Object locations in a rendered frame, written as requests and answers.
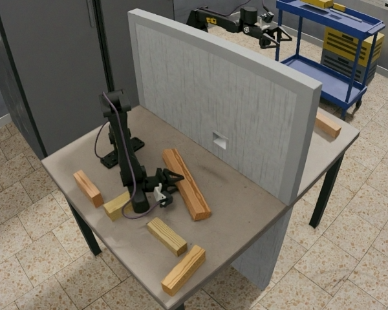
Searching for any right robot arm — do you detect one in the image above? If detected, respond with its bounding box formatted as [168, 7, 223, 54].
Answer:
[99, 88, 150, 214]

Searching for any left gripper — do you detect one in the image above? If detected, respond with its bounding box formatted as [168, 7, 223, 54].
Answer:
[252, 19, 292, 49]

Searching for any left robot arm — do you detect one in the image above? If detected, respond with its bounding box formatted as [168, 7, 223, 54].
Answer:
[186, 6, 274, 37]

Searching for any light wooden board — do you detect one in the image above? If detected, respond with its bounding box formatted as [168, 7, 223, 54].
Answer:
[162, 149, 211, 221]

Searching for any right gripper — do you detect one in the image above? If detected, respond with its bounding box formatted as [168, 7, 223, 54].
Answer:
[145, 168, 184, 201]

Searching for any grey panel wall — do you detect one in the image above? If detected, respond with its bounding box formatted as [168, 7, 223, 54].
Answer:
[127, 9, 323, 291]

